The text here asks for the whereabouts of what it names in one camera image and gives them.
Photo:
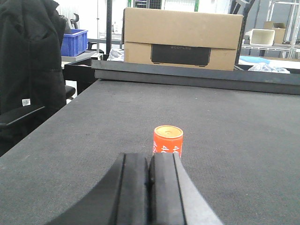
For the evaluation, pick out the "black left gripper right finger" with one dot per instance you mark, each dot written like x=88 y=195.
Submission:
x=174 y=199

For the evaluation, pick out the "large cardboard box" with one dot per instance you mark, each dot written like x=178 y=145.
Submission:
x=181 y=39

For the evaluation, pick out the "white plastic bin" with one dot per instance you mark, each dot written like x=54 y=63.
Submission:
x=263 y=37

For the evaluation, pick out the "blue plastic crate background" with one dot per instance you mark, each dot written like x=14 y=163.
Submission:
x=75 y=43

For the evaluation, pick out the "dark grey stacked boards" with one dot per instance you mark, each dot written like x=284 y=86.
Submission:
x=196 y=77

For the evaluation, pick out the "blue tray on table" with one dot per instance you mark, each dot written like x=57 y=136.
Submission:
x=253 y=59

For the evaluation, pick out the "black office chair armrest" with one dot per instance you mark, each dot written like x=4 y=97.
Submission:
x=19 y=115

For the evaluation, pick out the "small cardboard box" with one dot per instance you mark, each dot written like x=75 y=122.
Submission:
x=279 y=28

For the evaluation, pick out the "black vertical pole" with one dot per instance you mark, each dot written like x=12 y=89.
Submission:
x=109 y=7

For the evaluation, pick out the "metal wire shelf rack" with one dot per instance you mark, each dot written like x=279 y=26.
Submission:
x=286 y=11

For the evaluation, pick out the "black jacket on chair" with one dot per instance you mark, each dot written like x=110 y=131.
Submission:
x=31 y=34

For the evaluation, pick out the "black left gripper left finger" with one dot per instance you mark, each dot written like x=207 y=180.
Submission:
x=119 y=198

